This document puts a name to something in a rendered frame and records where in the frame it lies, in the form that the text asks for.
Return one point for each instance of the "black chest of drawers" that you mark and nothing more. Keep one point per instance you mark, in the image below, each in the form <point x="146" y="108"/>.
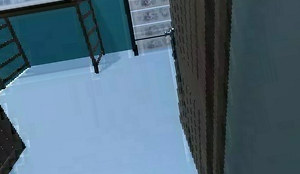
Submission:
<point x="150" y="15"/>

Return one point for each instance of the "black loft bed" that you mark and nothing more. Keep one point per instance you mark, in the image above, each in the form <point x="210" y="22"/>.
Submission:
<point x="87" y="27"/>

